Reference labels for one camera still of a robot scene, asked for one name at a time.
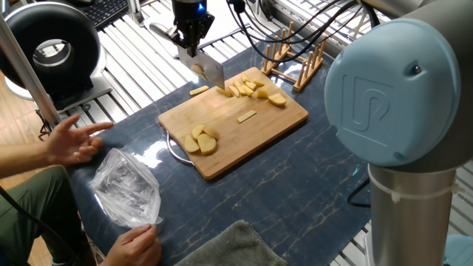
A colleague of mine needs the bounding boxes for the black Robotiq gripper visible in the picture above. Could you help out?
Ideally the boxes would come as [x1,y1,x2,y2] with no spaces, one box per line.
[166,0,216,59]

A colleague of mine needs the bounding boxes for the potato half with skin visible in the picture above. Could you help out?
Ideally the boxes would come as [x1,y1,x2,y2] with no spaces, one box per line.
[190,64,208,81]

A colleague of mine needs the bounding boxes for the steel cleaver knife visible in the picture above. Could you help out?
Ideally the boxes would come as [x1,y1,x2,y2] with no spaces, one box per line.
[149,21,226,91]

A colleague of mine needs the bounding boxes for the clear plastic bag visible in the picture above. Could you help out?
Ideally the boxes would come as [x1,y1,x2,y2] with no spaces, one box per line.
[90,148,163,229]

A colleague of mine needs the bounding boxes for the person's bare hand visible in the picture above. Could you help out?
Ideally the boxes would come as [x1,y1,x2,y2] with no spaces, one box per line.
[103,223,163,266]
[44,113,115,166]

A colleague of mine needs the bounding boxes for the white paper pad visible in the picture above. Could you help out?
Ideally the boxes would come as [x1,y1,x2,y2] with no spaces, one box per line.
[143,0,245,59]

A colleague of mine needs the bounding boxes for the black keyboard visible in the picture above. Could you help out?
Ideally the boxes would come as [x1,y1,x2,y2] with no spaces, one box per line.
[79,0,130,30]

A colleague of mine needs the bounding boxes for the wooden peg rack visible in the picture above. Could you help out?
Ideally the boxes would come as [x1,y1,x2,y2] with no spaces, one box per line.
[259,21,329,93]

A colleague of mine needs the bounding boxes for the wooden cutting board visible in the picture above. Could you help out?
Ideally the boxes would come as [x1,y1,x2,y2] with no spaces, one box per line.
[157,66,310,181]

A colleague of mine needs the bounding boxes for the dark blue marbled mat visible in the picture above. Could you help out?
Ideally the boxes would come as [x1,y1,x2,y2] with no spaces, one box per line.
[61,31,372,266]

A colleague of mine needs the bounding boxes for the grey-green towel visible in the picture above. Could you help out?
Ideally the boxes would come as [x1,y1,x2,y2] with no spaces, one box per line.
[173,219,289,266]

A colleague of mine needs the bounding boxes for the dark green trousers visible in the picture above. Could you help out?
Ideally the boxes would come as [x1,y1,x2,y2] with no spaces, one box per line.
[0,165,93,266]

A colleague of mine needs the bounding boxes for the perforated aluminium plate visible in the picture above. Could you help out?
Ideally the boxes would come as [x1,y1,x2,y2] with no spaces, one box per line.
[364,231,372,266]

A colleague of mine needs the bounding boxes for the black gripper cable bundle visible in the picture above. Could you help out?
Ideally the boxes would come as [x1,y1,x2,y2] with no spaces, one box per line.
[225,0,380,64]

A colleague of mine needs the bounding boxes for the short aluminium post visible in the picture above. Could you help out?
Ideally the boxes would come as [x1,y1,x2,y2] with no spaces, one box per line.
[127,0,146,27]

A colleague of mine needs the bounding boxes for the slanted aluminium post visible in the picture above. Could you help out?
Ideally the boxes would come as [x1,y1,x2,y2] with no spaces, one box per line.
[0,14,64,129]

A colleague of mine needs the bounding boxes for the black ring-shaped device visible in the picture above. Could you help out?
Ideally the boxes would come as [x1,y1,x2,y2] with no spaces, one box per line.
[0,1,114,114]

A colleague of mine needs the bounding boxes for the tangled black cable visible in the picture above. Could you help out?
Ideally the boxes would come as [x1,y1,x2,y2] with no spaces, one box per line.
[38,110,55,142]

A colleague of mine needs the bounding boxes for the hanging black cable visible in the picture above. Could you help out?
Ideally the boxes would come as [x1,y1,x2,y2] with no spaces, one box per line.
[346,177,371,208]

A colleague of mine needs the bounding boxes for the black floor cable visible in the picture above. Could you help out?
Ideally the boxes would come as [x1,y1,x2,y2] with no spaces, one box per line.
[0,184,86,266]

